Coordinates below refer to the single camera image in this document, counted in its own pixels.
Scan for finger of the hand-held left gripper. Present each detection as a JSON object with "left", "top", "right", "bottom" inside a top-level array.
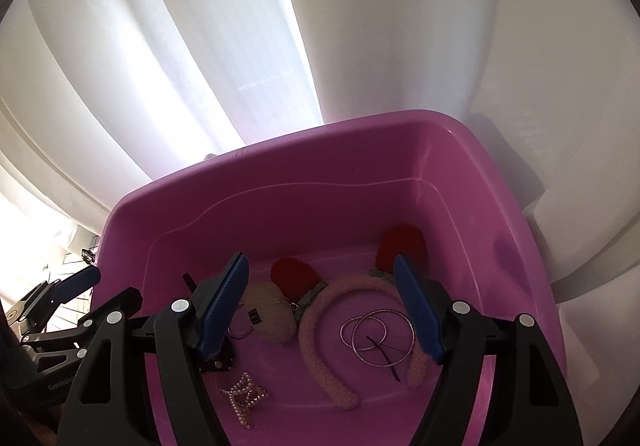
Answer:
[
  {"left": 20, "top": 319, "right": 96, "bottom": 368},
  {"left": 20, "top": 265, "right": 102, "bottom": 324}
]

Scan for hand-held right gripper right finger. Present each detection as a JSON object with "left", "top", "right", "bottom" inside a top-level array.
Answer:
[{"left": 392, "top": 253, "right": 586, "bottom": 446}]

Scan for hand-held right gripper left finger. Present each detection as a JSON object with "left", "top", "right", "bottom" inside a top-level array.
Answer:
[{"left": 57, "top": 251, "right": 251, "bottom": 446}]

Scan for large silver bangle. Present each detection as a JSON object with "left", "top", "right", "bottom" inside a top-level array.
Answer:
[{"left": 350, "top": 309, "right": 416, "bottom": 369}]

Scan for fluffy beige pouch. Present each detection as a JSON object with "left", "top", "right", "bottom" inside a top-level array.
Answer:
[{"left": 240, "top": 279, "right": 301, "bottom": 344}]

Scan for black hair clip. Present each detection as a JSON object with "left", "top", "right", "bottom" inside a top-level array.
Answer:
[{"left": 366, "top": 335, "right": 403, "bottom": 383}]

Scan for small silver ring bracelet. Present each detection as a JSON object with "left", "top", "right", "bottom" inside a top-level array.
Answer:
[{"left": 340, "top": 316, "right": 387, "bottom": 352}]

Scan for pearl star hair clip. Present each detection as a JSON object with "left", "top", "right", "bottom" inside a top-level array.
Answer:
[{"left": 218, "top": 372, "right": 271, "bottom": 429}]

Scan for pink fluffy headband red ears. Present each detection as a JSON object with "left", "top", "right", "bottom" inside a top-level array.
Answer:
[{"left": 270, "top": 223, "right": 431, "bottom": 412}]

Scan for pink plastic bin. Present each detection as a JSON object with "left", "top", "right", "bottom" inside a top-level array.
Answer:
[{"left": 97, "top": 109, "right": 571, "bottom": 446}]

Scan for white checked tablecloth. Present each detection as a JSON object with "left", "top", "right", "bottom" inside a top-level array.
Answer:
[{"left": 42, "top": 236, "right": 103, "bottom": 332}]

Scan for white curtain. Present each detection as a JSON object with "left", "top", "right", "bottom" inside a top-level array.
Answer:
[{"left": 0, "top": 0, "right": 640, "bottom": 307}]

